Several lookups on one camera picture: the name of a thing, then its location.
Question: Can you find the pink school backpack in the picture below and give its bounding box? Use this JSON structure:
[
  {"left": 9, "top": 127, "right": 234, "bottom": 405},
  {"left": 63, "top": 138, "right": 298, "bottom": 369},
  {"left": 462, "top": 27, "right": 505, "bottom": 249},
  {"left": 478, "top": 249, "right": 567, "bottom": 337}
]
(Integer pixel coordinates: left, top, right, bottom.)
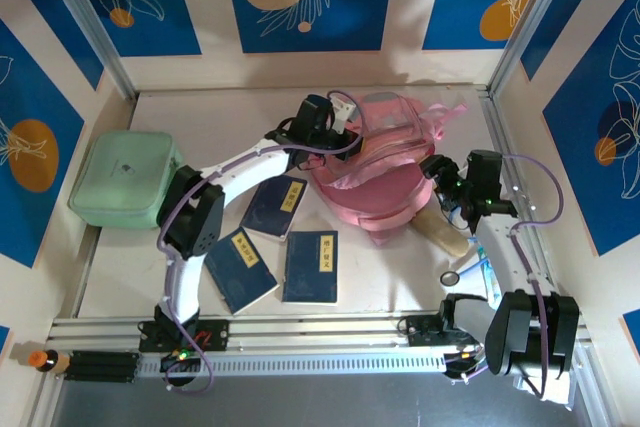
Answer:
[{"left": 310, "top": 89, "right": 470, "bottom": 248}]

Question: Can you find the beige pencil pouch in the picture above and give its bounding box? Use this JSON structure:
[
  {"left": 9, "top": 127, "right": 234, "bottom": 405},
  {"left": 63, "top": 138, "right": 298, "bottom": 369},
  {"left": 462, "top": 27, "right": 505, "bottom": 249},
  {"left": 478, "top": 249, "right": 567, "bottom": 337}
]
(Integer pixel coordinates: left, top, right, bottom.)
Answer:
[{"left": 412, "top": 206, "right": 474, "bottom": 256}]

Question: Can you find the navy book yellow label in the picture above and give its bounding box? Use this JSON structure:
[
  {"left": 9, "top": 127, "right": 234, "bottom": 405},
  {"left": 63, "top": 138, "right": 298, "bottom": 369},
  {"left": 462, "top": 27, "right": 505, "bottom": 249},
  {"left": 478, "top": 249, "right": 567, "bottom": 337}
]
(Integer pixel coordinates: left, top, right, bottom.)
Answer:
[
  {"left": 203, "top": 227, "right": 280, "bottom": 316},
  {"left": 239, "top": 175, "right": 308, "bottom": 242},
  {"left": 281, "top": 230, "right": 339, "bottom": 306}
]

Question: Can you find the mint green zip case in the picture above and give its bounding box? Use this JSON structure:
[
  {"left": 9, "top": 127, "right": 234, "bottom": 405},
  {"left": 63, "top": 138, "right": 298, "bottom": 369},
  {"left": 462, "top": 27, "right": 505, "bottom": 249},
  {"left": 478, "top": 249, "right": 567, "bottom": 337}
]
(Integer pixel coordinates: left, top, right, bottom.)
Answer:
[{"left": 67, "top": 130, "right": 184, "bottom": 229}]

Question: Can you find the black ribbed block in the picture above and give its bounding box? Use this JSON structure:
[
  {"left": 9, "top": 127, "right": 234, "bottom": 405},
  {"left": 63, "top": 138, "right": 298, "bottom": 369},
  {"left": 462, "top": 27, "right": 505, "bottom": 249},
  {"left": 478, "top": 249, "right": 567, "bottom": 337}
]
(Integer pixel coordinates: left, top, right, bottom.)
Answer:
[{"left": 64, "top": 350, "right": 142, "bottom": 383}]

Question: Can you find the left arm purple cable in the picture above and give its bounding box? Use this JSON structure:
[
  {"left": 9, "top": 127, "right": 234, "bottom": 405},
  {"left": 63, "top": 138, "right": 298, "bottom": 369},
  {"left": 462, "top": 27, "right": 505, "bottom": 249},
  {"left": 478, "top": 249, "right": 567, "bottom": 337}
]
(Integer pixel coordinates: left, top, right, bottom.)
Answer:
[{"left": 157, "top": 90, "right": 366, "bottom": 396}]

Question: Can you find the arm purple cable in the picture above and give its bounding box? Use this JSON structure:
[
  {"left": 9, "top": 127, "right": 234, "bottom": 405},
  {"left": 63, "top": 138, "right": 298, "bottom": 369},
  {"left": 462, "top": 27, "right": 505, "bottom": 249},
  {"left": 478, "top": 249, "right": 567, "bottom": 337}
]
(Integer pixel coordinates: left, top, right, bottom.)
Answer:
[
  {"left": 444, "top": 154, "right": 566, "bottom": 398},
  {"left": 157, "top": 90, "right": 366, "bottom": 396}
]

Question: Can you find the aluminium side rail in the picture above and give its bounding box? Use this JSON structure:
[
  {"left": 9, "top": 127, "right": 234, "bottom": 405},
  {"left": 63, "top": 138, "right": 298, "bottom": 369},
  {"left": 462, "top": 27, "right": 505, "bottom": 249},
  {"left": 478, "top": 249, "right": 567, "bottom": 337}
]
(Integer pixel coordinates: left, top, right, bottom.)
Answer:
[
  {"left": 72, "top": 224, "right": 104, "bottom": 319},
  {"left": 478, "top": 89, "right": 561, "bottom": 308}
]

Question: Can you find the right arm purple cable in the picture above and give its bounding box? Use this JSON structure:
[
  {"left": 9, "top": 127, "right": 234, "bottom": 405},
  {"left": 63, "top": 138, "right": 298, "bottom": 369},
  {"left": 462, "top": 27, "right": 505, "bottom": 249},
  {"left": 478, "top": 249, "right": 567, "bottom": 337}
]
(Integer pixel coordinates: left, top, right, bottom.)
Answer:
[{"left": 444, "top": 154, "right": 566, "bottom": 398}]

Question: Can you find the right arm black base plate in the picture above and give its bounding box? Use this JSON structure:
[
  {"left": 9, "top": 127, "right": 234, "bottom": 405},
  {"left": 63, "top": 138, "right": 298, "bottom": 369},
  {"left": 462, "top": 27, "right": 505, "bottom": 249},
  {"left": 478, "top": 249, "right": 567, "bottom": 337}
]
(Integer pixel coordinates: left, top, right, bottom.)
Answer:
[{"left": 403, "top": 314, "right": 500, "bottom": 348}]

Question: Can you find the aluminium frame post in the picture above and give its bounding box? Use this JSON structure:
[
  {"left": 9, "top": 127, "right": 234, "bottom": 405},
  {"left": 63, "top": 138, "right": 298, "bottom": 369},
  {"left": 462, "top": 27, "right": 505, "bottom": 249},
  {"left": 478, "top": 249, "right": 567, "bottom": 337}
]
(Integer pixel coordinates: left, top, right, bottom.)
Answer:
[
  {"left": 488, "top": 0, "right": 577, "bottom": 94},
  {"left": 37, "top": 0, "right": 139, "bottom": 101}
]

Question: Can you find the aluminium table edge rail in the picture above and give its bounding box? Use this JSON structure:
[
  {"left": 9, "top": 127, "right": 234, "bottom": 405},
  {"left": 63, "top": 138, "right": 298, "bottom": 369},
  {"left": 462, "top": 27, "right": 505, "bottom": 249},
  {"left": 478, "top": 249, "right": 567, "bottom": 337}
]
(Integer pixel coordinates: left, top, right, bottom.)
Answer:
[{"left": 47, "top": 314, "right": 589, "bottom": 348}]

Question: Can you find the slotted grey cable duct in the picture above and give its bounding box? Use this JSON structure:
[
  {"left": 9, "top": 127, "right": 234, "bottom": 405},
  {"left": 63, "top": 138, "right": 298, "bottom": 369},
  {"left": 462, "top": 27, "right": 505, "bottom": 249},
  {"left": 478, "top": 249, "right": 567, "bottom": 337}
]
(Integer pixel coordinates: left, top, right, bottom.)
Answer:
[{"left": 137, "top": 351, "right": 447, "bottom": 379}]

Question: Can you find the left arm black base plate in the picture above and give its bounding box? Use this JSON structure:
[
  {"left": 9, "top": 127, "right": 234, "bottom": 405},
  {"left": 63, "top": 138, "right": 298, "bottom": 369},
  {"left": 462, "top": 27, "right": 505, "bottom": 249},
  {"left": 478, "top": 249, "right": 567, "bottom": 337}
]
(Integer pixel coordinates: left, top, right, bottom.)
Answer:
[{"left": 138, "top": 317, "right": 231, "bottom": 354}]

